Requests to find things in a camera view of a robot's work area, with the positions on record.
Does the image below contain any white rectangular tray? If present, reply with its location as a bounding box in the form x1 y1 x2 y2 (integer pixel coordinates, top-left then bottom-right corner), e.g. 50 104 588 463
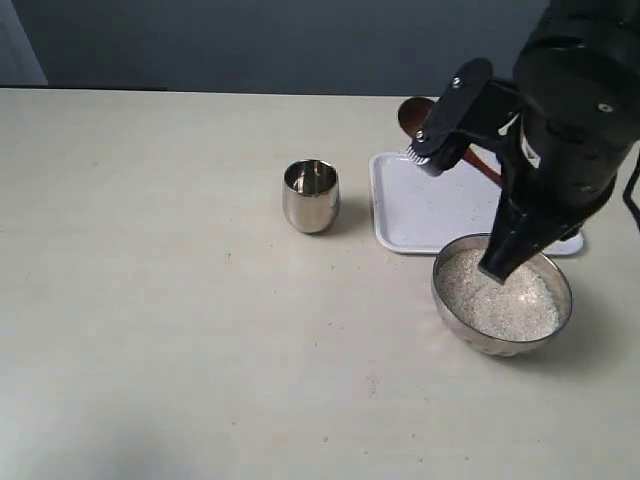
369 152 585 257

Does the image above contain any steel cup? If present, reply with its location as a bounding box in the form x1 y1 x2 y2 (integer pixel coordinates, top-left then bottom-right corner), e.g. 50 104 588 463
282 159 340 234

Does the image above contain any steel bowl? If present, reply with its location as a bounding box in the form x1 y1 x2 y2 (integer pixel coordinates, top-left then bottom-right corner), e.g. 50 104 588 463
431 234 573 357

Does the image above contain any dark red wooden spoon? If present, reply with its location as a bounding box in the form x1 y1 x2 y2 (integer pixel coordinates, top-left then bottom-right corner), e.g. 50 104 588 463
397 96 502 188

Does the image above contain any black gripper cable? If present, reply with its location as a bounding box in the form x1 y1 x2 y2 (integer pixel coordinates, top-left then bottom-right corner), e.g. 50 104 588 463
622 149 640 226

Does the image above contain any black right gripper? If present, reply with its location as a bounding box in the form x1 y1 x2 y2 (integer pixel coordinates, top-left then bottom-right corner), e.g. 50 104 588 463
406 1 639 284

